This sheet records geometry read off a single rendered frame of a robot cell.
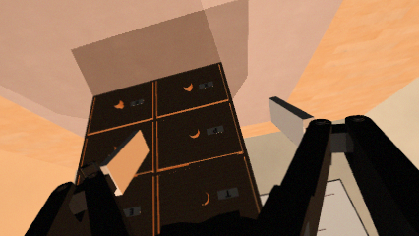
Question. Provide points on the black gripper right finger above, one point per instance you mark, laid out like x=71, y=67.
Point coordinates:
x=387, y=179

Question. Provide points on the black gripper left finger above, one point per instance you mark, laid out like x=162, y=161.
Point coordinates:
x=66, y=210

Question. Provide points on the dark brown drawer front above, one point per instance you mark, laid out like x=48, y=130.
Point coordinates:
x=197, y=194
x=110, y=113
x=197, y=137
x=98, y=148
x=137, y=202
x=190, y=91

